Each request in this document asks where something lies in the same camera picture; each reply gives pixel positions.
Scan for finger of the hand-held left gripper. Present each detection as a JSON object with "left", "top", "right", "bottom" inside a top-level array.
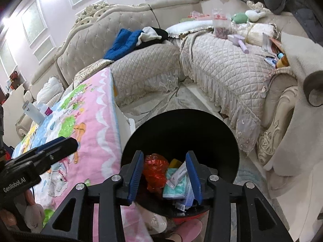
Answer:
[
  {"left": 24, "top": 136, "right": 66, "bottom": 158},
  {"left": 30, "top": 137, "right": 79, "bottom": 175}
]

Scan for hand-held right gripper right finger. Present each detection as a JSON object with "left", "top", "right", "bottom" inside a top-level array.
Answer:
[{"left": 185, "top": 151, "right": 288, "bottom": 242}]

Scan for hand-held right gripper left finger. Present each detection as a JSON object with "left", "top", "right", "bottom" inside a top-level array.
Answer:
[{"left": 44, "top": 150, "right": 145, "bottom": 242}]

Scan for white squeeze tube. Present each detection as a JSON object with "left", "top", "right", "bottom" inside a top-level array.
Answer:
[{"left": 168, "top": 161, "right": 188, "bottom": 188}]

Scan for red plastic bag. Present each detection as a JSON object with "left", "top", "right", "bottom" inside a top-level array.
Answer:
[{"left": 143, "top": 154, "right": 170, "bottom": 194}]

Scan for white blue box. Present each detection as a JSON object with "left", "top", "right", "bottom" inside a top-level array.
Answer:
[{"left": 177, "top": 189, "right": 196, "bottom": 211}]

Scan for teal tissue packet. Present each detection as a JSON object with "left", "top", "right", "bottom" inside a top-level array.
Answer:
[{"left": 163, "top": 168, "right": 193, "bottom": 199}]

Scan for black trash bin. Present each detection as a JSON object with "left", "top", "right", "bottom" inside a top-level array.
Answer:
[{"left": 121, "top": 109, "right": 240, "bottom": 213}]

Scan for person's left hand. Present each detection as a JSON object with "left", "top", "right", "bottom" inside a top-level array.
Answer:
[{"left": 0, "top": 210, "right": 18, "bottom": 227}]

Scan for small white bottle pink label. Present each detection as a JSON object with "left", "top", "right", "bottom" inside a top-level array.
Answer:
[{"left": 38, "top": 101, "right": 52, "bottom": 116}]

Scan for tall white cylindrical bottle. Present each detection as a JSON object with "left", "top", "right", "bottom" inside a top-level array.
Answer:
[{"left": 23, "top": 100, "right": 47, "bottom": 126}]

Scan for pink plush cloth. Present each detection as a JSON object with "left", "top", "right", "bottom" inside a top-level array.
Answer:
[{"left": 24, "top": 199, "right": 47, "bottom": 234}]

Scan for pink slipper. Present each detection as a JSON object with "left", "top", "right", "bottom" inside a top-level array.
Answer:
[{"left": 168, "top": 218, "right": 203, "bottom": 242}]

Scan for white ruffled cushion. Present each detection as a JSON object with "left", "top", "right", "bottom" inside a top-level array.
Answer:
[{"left": 37, "top": 77, "right": 63, "bottom": 101}]

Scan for printed cartoon blanket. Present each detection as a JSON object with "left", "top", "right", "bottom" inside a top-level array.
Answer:
[{"left": 11, "top": 68, "right": 152, "bottom": 242}]

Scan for beige tufted sofa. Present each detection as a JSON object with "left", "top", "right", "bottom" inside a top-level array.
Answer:
[{"left": 16, "top": 0, "right": 303, "bottom": 167}]

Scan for blue knit cloth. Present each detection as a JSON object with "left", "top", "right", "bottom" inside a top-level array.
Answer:
[{"left": 103, "top": 28, "right": 144, "bottom": 61}]

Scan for white fleece blanket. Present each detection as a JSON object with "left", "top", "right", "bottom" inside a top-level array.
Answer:
[{"left": 262, "top": 31, "right": 323, "bottom": 199}]

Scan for black white cloth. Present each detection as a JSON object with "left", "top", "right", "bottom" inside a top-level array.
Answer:
[{"left": 136, "top": 26, "right": 169, "bottom": 51}]

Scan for orange bottle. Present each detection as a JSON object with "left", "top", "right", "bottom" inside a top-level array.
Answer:
[{"left": 275, "top": 54, "right": 289, "bottom": 68}]

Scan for white fringed pillow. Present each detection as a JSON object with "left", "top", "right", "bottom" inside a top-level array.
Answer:
[{"left": 167, "top": 20, "right": 215, "bottom": 38}]

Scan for clear bag red contents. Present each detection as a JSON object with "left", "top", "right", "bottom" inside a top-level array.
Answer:
[{"left": 212, "top": 9, "right": 231, "bottom": 39}]

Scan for beige straw bundle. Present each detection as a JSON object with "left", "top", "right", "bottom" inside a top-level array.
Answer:
[{"left": 236, "top": 23, "right": 278, "bottom": 46}]

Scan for green plush toy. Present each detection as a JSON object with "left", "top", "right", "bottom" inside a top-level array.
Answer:
[{"left": 231, "top": 13, "right": 249, "bottom": 24}]

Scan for white plush toy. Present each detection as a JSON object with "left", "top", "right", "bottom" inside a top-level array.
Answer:
[{"left": 245, "top": 9, "right": 266, "bottom": 22}]

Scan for dark grey cloth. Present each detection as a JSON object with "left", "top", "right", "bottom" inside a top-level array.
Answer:
[{"left": 264, "top": 0, "right": 303, "bottom": 16}]

